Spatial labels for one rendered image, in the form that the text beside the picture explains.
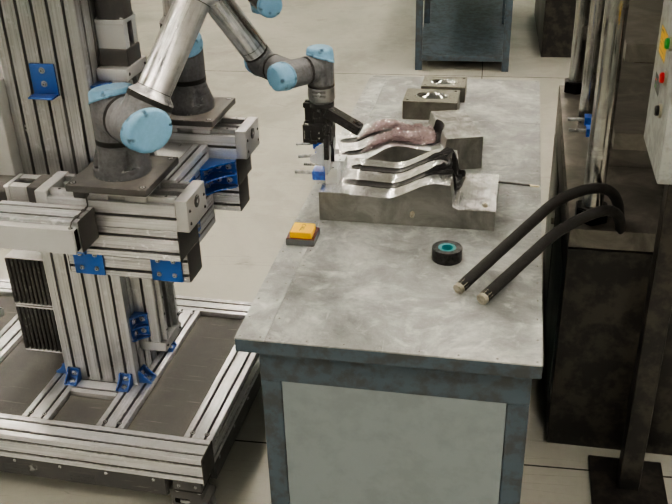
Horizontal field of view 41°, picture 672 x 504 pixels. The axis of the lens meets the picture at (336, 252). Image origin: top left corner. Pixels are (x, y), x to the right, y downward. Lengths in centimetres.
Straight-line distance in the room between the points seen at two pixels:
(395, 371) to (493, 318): 27
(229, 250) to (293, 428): 202
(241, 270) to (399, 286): 181
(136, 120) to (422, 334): 83
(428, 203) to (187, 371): 103
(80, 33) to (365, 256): 95
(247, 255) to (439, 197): 175
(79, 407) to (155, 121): 112
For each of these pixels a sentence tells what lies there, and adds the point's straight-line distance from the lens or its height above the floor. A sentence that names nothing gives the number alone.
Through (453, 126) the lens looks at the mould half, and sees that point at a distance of 296.
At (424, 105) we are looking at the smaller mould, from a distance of 331.
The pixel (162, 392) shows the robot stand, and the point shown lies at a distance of 293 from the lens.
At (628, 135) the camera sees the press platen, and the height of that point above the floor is 103.
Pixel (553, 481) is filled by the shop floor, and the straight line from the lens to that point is 291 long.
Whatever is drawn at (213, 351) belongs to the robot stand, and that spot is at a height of 21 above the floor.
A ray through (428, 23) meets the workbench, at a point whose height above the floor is 11.
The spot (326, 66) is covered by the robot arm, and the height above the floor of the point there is 124.
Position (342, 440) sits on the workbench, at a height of 51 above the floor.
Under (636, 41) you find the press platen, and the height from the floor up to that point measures 129.
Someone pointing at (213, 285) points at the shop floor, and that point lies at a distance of 388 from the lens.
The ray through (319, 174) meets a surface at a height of 92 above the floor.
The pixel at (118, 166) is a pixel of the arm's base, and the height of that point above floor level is 108.
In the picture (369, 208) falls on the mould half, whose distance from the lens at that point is 253.
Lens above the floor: 195
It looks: 29 degrees down
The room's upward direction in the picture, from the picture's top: 2 degrees counter-clockwise
